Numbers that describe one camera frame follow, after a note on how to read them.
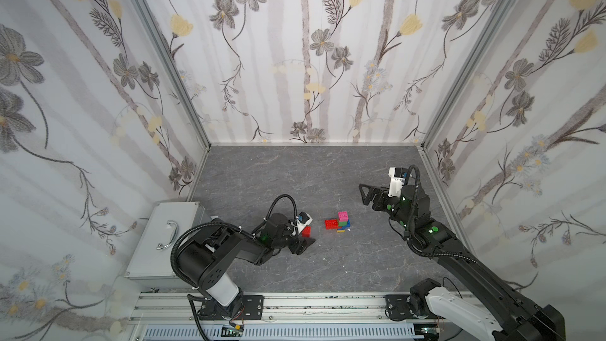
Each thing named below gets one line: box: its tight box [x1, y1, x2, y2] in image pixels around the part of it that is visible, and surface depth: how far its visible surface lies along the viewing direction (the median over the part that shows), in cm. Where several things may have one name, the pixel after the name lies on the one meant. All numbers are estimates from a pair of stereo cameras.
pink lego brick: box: [337, 210, 350, 222], surface depth 85 cm
